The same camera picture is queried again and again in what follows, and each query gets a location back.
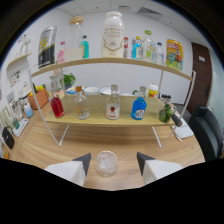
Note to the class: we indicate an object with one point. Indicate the blue liquid glass bottle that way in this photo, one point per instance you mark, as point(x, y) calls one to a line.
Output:
point(138, 108)

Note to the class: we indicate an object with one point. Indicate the orange basket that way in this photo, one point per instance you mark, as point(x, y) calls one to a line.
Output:
point(40, 99)

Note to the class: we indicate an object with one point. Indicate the clear bottle red label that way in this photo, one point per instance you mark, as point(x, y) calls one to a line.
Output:
point(113, 108)

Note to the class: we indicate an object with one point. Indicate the wooden wall shelf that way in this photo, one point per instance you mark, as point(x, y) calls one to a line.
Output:
point(20, 60)

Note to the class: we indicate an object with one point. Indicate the two-tier wooden shelf rack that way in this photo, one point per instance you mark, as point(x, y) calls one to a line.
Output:
point(96, 110)

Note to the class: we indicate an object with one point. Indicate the pink small bottle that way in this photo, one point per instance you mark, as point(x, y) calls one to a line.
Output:
point(61, 55)

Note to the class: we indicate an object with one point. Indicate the yellow white condiment bottle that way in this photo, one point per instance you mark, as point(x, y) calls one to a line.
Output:
point(153, 90)

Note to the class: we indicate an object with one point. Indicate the glass cup with ice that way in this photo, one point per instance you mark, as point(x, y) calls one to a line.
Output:
point(106, 165)

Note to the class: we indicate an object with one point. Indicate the red slim bottle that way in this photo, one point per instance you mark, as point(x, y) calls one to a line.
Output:
point(126, 48)

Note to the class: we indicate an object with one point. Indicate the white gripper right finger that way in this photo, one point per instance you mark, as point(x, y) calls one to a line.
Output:
point(158, 170)

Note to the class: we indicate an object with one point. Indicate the green potted plant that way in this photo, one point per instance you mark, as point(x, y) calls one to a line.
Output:
point(69, 80)

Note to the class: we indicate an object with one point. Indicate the white pouch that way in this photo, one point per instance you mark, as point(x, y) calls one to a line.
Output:
point(185, 132)

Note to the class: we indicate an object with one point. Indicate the teal small bottle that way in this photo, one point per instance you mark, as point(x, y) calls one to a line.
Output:
point(85, 48)

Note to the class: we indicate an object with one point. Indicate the white milk bottle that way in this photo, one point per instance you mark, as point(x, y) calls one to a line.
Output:
point(112, 38)

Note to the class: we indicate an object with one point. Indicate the green cup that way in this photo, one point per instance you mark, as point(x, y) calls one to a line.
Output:
point(16, 123)

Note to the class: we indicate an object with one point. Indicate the light blue small bottle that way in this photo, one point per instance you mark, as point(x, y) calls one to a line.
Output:
point(137, 50)

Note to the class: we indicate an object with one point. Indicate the black chair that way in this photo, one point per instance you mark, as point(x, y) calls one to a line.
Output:
point(206, 133)

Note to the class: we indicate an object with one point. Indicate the brown door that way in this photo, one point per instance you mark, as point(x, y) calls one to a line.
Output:
point(199, 78)

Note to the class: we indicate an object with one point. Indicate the green-cap clear bottle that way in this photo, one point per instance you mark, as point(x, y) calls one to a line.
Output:
point(148, 48)

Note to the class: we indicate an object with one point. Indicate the white bowl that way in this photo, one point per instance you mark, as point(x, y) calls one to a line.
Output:
point(91, 90)
point(105, 90)

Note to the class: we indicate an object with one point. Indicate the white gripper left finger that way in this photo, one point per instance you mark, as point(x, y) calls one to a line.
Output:
point(68, 170)

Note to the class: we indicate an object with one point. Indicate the white tray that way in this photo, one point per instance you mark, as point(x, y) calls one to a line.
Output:
point(22, 128)

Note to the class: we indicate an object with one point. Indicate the red liquid glass bottle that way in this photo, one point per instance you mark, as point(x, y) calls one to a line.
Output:
point(57, 108)

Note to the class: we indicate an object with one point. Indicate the glass jar of limes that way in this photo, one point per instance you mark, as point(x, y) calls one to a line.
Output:
point(164, 114)

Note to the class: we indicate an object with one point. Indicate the black kettle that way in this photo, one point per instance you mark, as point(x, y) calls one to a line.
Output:
point(8, 138)

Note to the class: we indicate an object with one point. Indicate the orange-cap small clear bottle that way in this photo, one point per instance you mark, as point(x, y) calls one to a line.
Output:
point(82, 108)

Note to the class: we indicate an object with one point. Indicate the dark wooden muddler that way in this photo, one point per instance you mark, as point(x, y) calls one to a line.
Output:
point(176, 120)

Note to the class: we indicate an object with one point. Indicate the black silver snack bag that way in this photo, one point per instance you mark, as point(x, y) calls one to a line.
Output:
point(46, 48)

